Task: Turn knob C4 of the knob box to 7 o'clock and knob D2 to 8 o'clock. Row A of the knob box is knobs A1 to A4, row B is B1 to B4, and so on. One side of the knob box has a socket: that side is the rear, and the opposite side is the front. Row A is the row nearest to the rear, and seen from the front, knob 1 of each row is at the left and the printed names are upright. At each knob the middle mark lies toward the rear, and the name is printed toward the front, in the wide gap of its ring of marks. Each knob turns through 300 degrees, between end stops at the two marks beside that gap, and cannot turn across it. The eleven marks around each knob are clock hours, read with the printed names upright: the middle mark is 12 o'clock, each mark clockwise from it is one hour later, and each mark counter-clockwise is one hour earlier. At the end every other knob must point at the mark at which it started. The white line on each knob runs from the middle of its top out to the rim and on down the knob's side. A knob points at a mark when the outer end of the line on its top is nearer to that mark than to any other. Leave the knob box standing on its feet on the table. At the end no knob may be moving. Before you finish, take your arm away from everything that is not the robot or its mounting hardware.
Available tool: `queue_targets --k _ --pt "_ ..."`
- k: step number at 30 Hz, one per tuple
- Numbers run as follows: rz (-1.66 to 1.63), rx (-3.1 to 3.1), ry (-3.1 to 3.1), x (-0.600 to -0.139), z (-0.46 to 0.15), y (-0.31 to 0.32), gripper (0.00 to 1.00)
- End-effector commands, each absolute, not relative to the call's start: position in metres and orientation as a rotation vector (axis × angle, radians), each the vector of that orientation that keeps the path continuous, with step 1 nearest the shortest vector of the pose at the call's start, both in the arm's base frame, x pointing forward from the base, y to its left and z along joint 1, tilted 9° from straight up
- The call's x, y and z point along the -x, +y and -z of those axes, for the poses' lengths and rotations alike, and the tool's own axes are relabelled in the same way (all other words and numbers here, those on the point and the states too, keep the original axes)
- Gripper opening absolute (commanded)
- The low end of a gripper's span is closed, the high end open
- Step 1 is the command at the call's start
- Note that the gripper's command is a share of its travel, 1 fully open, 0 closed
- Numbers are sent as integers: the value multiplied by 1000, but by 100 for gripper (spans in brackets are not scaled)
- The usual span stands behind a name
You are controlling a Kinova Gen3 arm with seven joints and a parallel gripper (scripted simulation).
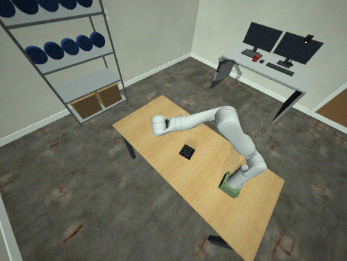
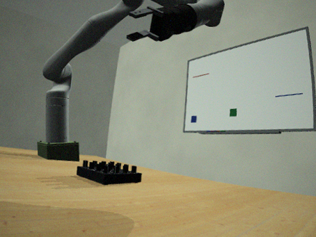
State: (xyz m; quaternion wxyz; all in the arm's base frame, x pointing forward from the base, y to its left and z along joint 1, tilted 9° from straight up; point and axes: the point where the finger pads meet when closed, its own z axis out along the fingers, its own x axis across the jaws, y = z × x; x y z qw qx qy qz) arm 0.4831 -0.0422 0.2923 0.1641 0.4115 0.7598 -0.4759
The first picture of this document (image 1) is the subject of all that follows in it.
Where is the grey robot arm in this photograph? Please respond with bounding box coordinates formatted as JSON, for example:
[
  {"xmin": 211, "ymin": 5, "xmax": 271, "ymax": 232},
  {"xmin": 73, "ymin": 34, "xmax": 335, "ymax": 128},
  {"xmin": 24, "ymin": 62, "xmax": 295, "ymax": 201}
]
[{"xmin": 151, "ymin": 106, "xmax": 267, "ymax": 190}]

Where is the black knob box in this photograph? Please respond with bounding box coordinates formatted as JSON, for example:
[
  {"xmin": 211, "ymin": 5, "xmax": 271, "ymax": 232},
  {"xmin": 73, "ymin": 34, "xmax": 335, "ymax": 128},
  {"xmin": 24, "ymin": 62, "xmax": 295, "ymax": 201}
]
[{"xmin": 179, "ymin": 144, "xmax": 195, "ymax": 160}]

